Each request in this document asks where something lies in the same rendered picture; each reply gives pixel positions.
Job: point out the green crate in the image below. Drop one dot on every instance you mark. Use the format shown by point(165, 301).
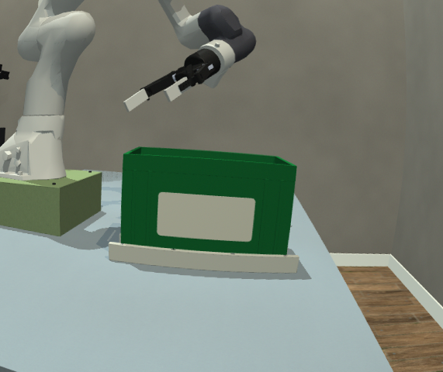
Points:
point(172, 199)

